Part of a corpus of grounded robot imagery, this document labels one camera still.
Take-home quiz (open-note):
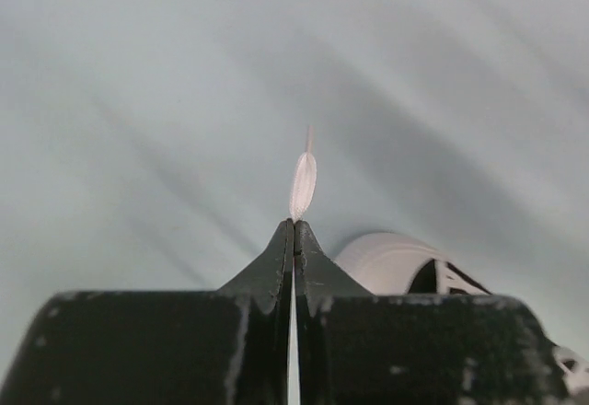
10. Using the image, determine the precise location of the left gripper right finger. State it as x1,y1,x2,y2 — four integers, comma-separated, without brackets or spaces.
294,221,569,404

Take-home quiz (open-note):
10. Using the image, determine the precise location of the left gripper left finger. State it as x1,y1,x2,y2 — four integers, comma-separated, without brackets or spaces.
1,220,295,404

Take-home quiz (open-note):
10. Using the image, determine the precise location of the black white sneaker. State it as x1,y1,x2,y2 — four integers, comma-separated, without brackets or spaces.
289,127,588,404

